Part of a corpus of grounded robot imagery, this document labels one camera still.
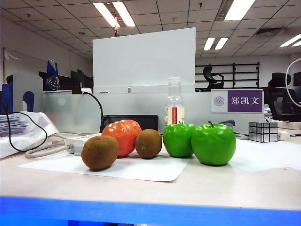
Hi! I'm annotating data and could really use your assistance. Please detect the glossy orange fruit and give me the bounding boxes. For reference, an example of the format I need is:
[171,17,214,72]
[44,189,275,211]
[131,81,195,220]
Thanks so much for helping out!
[119,119,143,142]
[101,121,138,158]

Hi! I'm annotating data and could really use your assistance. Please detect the plain brown kiwi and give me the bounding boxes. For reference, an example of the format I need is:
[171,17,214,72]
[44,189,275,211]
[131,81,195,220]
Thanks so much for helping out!
[81,135,119,171]

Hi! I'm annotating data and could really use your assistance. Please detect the green apple with dark stem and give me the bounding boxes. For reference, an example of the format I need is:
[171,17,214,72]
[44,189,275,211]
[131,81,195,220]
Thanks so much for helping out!
[191,121,237,166]

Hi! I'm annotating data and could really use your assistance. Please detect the frosted glass desk partition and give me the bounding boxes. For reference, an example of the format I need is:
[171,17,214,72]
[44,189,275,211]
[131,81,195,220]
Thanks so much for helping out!
[42,90,265,134]

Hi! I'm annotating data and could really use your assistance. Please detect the clear plastic bottle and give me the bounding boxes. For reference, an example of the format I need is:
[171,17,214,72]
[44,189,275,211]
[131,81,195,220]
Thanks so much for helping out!
[164,77,186,128]

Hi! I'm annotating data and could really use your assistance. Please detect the brown kiwi with green mark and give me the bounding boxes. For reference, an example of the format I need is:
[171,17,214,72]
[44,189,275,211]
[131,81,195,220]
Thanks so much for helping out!
[135,129,163,159]

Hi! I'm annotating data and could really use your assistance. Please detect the white board panel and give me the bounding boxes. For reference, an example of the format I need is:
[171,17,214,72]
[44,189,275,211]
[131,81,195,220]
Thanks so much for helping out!
[92,27,197,94]

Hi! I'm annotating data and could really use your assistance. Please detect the white paper sheet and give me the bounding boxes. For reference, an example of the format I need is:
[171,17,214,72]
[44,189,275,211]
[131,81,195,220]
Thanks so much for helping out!
[229,138,301,173]
[17,147,191,182]

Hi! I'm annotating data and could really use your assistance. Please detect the grey stapler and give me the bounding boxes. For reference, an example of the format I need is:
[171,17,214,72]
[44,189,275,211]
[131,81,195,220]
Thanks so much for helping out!
[221,119,250,139]

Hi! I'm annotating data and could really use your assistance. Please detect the white power strip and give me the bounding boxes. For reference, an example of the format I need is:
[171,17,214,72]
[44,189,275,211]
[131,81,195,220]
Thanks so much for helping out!
[65,133,103,156]

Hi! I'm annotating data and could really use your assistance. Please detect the dark office cubicles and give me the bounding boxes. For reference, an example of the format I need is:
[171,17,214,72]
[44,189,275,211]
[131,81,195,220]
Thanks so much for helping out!
[39,69,94,92]

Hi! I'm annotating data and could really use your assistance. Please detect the black shelf rack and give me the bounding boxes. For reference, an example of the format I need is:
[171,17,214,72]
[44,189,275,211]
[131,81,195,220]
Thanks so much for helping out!
[196,62,261,90]

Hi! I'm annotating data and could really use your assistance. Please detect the purple white name sign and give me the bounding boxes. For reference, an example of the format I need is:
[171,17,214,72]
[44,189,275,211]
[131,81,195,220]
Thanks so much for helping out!
[211,89,264,113]

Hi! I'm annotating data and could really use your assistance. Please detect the ceiling fluorescent light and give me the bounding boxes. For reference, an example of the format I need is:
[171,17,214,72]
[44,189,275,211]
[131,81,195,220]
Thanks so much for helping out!
[216,0,256,22]
[203,37,230,51]
[93,1,136,28]
[279,34,301,48]

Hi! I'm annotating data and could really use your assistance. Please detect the blue triangular trophy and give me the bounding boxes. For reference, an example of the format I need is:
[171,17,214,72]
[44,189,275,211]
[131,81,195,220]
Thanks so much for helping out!
[46,59,60,92]

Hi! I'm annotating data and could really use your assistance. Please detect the silver mirror cube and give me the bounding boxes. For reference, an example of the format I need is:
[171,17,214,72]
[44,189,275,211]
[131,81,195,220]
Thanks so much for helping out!
[248,121,279,143]

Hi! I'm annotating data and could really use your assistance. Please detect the grey blue file holder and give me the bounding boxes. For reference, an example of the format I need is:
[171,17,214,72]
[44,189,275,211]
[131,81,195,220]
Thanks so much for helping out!
[0,72,44,115]

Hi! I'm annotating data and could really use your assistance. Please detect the white plastic bag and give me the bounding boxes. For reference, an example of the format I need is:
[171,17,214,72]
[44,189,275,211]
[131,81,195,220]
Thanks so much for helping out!
[0,110,59,159]

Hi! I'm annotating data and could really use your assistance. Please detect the black mesh office chair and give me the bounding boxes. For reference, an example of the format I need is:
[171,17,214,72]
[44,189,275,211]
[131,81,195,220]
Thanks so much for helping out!
[262,72,301,122]

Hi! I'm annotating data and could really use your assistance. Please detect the white power adapter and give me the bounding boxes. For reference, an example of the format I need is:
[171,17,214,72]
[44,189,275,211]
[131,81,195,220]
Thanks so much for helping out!
[277,129,292,141]

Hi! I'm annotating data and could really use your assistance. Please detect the stack of papers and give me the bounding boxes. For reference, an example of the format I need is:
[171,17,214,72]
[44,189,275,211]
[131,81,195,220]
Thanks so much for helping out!
[0,113,30,138]

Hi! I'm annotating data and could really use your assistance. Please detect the ceiling air vent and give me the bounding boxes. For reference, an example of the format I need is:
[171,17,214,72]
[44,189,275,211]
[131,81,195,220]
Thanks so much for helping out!
[255,27,284,36]

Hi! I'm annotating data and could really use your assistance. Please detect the thick black cable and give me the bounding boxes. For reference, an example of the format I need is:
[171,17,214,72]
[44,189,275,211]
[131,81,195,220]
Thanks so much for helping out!
[82,91,105,133]

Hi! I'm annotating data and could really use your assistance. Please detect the grey power strip cable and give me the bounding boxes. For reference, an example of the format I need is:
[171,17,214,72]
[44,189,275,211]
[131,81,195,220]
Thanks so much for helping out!
[24,132,71,158]

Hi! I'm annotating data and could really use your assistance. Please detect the white cable loop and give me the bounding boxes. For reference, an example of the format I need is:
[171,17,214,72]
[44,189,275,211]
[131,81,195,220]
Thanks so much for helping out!
[285,58,301,108]

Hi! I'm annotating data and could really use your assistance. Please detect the thin black cable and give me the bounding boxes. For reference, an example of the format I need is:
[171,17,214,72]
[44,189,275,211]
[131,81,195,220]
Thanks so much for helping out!
[0,100,48,152]

